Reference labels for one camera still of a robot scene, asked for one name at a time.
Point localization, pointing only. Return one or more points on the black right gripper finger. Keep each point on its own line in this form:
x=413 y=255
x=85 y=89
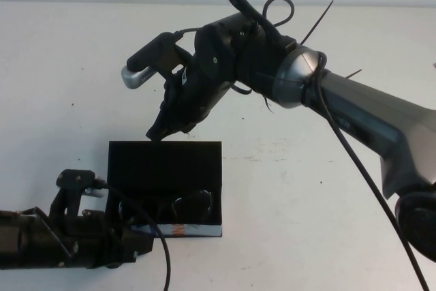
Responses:
x=184 y=126
x=160 y=127

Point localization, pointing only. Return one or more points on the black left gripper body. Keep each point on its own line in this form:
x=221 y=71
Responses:
x=92 y=240

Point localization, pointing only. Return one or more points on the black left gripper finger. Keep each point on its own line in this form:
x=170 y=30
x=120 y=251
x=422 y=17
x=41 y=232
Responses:
x=119 y=263
x=138 y=241

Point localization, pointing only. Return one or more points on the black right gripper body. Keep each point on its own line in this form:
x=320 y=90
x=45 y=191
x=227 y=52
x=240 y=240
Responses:
x=197 y=96

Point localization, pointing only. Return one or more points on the black glasses case printed side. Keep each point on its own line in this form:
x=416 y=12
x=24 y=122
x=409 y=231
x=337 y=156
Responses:
x=163 y=168

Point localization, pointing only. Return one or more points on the black framed glasses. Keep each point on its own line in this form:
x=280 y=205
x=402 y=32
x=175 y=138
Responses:
x=190 y=206

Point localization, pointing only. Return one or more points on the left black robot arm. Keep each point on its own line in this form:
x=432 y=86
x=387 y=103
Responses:
x=17 y=240

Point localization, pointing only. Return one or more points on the short black zip tie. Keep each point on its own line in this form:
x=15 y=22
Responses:
x=269 y=103
x=354 y=73

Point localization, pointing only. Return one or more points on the long black zip tie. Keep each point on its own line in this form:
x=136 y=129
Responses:
x=316 y=23

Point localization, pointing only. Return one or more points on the black right camera mount bracket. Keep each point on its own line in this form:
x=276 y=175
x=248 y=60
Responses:
x=172 y=61

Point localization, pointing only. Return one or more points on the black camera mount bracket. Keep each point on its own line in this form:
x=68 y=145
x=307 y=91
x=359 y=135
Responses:
x=172 y=61
x=69 y=182

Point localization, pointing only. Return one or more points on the black left camera mount bracket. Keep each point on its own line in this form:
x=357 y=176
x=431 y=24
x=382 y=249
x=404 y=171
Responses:
x=69 y=182

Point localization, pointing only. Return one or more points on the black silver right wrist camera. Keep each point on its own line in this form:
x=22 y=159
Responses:
x=146 y=56

